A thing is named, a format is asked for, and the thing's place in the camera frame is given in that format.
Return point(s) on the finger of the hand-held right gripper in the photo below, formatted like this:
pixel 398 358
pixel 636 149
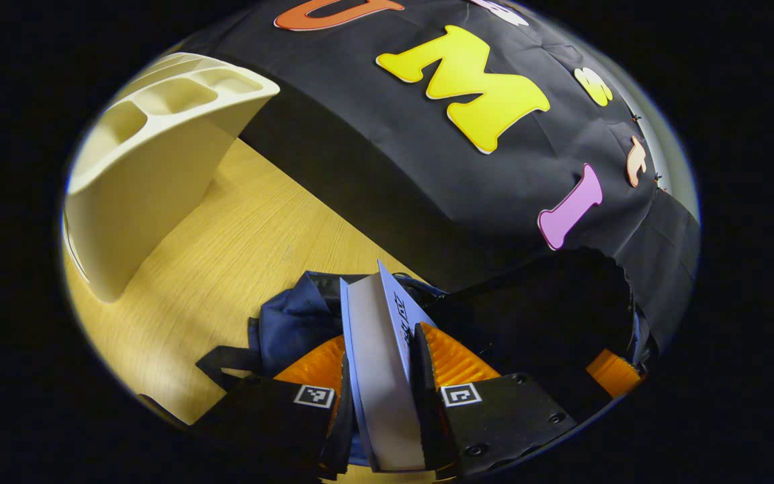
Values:
pixel 612 373

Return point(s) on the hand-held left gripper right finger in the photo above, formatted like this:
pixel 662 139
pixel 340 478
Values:
pixel 427 403

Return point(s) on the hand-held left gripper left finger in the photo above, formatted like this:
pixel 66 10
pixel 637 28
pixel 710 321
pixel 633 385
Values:
pixel 345 430

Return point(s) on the pale blue book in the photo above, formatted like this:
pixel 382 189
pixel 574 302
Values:
pixel 380 376

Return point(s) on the blue schoolbag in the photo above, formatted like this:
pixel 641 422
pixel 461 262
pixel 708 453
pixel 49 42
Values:
pixel 293 323

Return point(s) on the cream plastic bookshelf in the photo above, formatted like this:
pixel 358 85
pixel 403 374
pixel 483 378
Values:
pixel 145 195

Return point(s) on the black backdrop cloth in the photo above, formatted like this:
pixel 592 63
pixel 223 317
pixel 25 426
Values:
pixel 373 168

